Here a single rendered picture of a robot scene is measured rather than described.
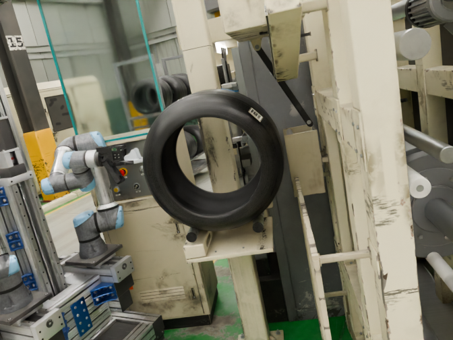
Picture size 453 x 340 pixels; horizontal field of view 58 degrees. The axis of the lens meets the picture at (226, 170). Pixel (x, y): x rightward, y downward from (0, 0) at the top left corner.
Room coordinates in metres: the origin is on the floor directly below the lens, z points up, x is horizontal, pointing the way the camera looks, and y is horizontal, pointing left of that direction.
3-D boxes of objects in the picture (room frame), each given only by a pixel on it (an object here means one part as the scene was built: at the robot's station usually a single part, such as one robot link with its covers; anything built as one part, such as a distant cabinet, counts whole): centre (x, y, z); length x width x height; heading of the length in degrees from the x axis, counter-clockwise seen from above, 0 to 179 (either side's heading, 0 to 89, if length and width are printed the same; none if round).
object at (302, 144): (1.91, -0.37, 1.05); 0.20 x 0.15 x 0.30; 171
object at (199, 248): (1.77, 0.17, 0.83); 0.36 x 0.09 x 0.06; 171
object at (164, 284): (2.55, 0.53, 0.63); 0.56 x 0.41 x 1.27; 81
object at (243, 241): (1.75, 0.03, 0.80); 0.37 x 0.36 x 0.02; 81
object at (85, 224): (2.13, 0.80, 0.88); 0.13 x 0.12 x 0.14; 98
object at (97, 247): (2.13, 0.81, 0.77); 0.15 x 0.15 x 0.10
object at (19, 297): (1.69, 1.05, 0.77); 0.15 x 0.15 x 0.10
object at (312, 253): (1.47, -0.26, 0.65); 0.90 x 0.02 x 0.70; 171
